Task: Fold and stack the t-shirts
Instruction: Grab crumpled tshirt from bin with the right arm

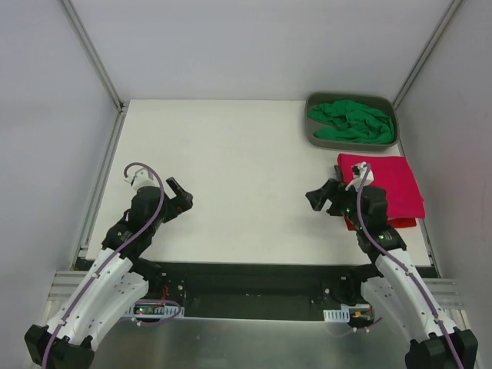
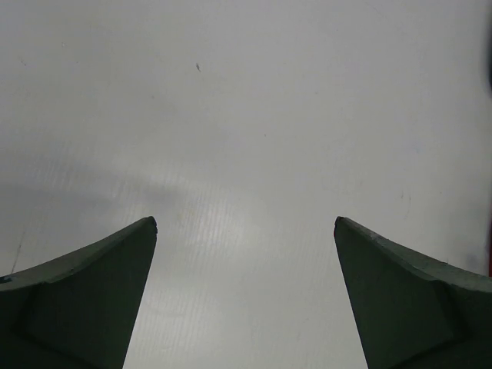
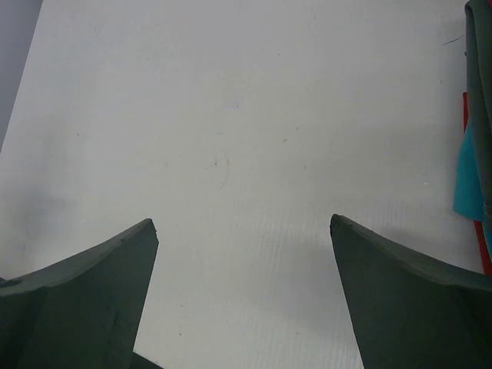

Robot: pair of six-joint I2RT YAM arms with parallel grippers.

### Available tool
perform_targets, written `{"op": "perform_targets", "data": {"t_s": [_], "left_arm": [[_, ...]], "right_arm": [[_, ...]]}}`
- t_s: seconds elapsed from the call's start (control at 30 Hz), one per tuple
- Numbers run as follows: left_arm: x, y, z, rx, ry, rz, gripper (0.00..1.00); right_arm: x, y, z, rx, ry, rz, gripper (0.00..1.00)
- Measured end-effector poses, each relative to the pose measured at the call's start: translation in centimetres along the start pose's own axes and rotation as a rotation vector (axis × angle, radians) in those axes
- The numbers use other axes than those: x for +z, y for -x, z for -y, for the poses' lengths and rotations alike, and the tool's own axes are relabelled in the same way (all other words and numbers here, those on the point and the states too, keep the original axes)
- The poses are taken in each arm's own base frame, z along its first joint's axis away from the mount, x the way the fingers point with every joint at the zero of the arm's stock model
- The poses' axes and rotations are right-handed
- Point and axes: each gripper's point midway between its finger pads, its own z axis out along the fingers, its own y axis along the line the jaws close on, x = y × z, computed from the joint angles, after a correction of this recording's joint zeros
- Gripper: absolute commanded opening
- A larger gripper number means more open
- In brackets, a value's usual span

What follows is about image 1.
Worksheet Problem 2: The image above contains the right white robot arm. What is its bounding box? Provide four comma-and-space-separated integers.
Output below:
305, 161, 478, 368

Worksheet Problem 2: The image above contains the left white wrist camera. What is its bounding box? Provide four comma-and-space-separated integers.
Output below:
125, 169, 160, 191

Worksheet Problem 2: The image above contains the left aluminium table rail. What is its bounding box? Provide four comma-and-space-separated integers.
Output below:
69, 103, 128, 270

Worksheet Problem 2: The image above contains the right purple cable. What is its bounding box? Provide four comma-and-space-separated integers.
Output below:
344, 162, 465, 369

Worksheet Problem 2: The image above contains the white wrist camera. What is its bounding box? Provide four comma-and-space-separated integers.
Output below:
345, 161, 374, 191
125, 169, 160, 191

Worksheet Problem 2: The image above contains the green t-shirt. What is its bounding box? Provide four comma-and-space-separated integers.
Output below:
307, 100, 395, 145

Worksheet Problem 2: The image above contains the aluminium frame post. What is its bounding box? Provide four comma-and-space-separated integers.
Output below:
58, 0, 125, 111
393, 0, 465, 109

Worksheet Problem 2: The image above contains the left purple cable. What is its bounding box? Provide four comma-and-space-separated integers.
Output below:
40, 162, 166, 367

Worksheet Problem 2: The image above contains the pink folded t-shirt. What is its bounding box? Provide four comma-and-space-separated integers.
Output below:
337, 154, 425, 220

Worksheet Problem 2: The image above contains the white cable duct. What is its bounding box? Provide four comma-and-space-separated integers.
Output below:
122, 302, 185, 320
323, 308, 351, 324

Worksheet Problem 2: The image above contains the left white cable duct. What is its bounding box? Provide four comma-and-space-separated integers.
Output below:
122, 302, 185, 320

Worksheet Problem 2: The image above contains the grey plastic bin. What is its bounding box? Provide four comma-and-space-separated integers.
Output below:
304, 91, 400, 153

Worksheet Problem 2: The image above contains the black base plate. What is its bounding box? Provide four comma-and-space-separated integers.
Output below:
75, 258, 441, 320

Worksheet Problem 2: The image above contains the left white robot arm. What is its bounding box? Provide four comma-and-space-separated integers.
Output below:
25, 175, 193, 368

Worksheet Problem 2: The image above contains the purple cable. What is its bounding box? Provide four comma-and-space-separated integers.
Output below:
344, 162, 465, 369
40, 162, 166, 367

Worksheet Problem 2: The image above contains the left aluminium frame post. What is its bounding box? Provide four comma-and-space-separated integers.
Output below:
58, 0, 125, 111

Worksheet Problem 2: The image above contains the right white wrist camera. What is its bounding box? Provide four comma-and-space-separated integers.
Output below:
345, 161, 374, 191

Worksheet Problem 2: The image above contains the front aluminium rail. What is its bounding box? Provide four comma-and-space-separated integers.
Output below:
48, 271, 465, 310

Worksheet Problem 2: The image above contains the right aluminium frame post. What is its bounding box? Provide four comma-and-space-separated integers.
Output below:
393, 0, 465, 109

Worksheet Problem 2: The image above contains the right white cable duct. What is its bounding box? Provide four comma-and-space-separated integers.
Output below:
323, 308, 351, 324

